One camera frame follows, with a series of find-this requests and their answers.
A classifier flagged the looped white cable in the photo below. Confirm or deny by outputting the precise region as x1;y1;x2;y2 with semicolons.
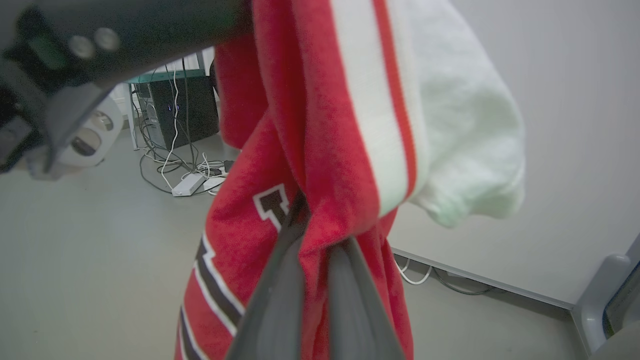
396;255;434;287

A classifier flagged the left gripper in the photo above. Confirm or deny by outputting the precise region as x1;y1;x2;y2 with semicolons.
0;5;114;177

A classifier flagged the black floor cable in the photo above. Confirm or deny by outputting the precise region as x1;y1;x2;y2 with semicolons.
432;268;497;296

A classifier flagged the white partition panel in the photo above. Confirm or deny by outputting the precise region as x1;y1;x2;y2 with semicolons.
387;0;640;311

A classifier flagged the white power strip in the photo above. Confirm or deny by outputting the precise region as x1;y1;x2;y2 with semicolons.
171;172;207;198

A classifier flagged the black computer tower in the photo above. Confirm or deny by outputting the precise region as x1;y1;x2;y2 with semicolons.
136;75;221;151

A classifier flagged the grey partition foot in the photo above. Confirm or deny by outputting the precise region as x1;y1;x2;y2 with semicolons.
571;233;640;357

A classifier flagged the red and white shirt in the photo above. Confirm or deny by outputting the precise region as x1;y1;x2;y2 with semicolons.
173;0;527;360

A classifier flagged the white round housing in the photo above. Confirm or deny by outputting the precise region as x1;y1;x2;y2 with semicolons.
57;94;125;170

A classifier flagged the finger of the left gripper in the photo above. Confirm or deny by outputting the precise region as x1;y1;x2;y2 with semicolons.
30;0;252;87

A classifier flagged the glass top desk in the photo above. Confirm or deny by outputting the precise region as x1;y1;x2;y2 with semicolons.
122;47;217;151

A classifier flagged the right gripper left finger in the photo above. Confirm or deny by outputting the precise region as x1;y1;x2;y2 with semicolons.
225;194;311;360

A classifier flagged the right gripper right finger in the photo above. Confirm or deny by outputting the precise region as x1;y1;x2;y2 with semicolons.
326;237;406;360

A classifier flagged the hanging white cable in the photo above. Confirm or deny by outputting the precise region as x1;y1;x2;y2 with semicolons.
159;64;182;192

